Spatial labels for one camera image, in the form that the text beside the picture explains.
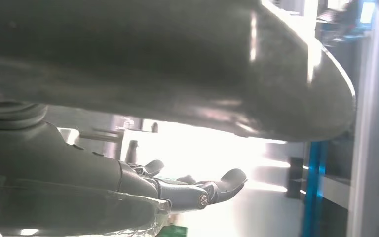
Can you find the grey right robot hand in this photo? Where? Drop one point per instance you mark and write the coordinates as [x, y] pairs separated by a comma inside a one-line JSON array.
[[143, 49]]

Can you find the green object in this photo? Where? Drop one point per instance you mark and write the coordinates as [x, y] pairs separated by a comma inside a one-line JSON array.
[[173, 231]]

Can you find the blue metal frame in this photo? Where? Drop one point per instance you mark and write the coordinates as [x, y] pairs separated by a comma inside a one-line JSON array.
[[313, 196]]

